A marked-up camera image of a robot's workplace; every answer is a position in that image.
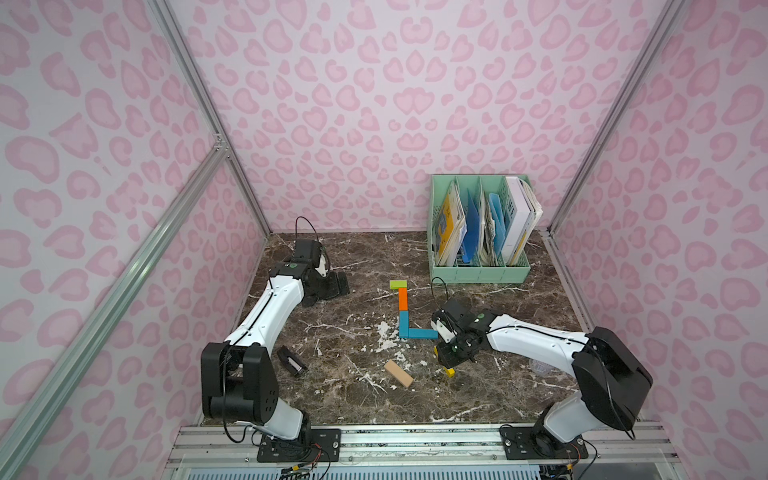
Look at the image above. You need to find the teal building block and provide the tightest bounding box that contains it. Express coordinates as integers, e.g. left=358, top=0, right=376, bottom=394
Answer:
left=399, top=310, right=410, bottom=339
left=407, top=328, right=439, bottom=340

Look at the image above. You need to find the green building block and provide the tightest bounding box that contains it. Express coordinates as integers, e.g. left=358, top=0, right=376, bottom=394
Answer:
left=389, top=280, right=408, bottom=290

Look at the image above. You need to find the orange building block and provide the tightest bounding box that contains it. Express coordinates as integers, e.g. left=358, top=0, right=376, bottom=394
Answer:
left=398, top=288, right=408, bottom=312

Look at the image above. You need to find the natural wood building block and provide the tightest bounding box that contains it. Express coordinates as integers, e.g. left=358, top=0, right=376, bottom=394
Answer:
left=384, top=361, right=414, bottom=388

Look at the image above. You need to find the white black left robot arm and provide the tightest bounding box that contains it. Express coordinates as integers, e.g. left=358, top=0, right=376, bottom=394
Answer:
left=200, top=262, right=350, bottom=447

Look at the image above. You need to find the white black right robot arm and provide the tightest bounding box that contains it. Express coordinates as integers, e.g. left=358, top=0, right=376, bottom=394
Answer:
left=431, top=300, right=653, bottom=457

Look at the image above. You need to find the small black box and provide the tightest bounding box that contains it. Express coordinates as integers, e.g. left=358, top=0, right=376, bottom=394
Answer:
left=277, top=345, right=307, bottom=377

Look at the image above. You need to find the blue plastic folder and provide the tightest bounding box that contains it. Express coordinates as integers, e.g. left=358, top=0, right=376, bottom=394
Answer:
left=462, top=193, right=480, bottom=264

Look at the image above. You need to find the stack of magazines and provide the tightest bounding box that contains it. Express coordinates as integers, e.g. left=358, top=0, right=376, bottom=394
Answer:
left=476, top=184, right=496, bottom=267

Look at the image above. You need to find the clear plastic cup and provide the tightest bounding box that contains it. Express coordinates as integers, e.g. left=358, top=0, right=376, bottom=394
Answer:
left=529, top=359, right=555, bottom=376

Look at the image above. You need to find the mint green file organizer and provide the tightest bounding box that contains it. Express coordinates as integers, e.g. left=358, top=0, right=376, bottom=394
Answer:
left=427, top=174, right=530, bottom=284

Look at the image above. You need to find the white printed paper document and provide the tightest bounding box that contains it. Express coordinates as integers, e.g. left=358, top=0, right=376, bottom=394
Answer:
left=434, top=179, right=467, bottom=267

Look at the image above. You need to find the thin booklets right compartment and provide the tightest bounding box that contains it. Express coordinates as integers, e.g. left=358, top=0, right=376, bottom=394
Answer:
left=509, top=177, right=543, bottom=266

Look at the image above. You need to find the white thick book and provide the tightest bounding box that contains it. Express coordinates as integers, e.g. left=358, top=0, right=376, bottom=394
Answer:
left=502, top=176, right=532, bottom=266

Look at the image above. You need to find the light blue translucent folder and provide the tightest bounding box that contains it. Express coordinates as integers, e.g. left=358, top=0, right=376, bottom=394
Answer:
left=488, top=193, right=507, bottom=257

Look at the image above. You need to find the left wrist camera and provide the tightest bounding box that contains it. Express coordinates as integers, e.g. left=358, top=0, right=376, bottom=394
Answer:
left=291, top=239, right=325, bottom=269

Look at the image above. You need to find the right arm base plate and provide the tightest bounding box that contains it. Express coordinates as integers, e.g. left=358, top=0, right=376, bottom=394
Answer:
left=499, top=424, right=589, bottom=462

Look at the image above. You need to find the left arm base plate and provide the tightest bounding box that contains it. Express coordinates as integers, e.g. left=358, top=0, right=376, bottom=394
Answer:
left=257, top=428, right=342, bottom=464

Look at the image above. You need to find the aluminium front rail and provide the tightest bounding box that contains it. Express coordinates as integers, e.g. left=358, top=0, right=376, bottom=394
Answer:
left=162, top=422, right=687, bottom=479

